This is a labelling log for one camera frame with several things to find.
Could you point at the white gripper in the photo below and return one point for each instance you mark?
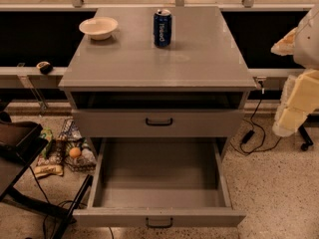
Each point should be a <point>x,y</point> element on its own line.
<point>308,44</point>

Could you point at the blue pepsi can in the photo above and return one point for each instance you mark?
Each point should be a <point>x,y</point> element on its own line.
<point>162,28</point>

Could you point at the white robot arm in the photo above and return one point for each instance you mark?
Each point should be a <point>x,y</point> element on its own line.
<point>306,51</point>

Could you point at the grey drawer cabinet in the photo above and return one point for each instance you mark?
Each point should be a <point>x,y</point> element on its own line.
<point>201,70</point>

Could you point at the black wheeled stand leg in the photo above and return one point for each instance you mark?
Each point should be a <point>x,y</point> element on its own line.
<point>303,132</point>

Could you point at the white bowl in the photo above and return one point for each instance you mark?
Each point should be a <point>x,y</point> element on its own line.
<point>99,28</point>

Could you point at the orange fruit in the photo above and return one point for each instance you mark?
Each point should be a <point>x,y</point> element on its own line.
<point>75,152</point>

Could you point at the snack bag on floor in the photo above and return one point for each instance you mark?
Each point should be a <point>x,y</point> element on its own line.
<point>50,159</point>

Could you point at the dark side table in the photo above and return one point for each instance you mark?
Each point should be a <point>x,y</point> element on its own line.
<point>20,143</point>

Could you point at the wire basket with snacks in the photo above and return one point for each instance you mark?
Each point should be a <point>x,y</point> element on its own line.
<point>70,133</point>

